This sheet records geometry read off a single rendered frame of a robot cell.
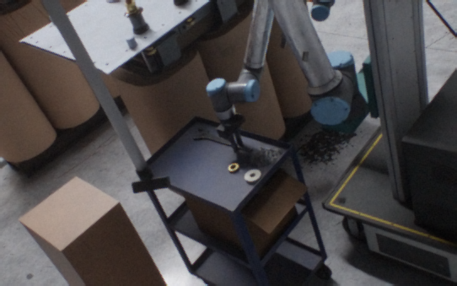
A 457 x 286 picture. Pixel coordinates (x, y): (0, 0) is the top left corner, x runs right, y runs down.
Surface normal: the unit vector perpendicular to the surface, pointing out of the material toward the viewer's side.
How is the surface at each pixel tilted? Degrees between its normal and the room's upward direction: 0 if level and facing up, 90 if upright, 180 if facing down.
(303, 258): 0
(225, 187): 0
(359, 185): 0
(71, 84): 90
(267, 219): 26
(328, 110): 95
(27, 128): 90
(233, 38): 90
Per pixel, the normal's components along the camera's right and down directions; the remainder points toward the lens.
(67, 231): -0.28, -0.75
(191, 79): 0.69, 0.28
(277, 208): 0.07, -0.56
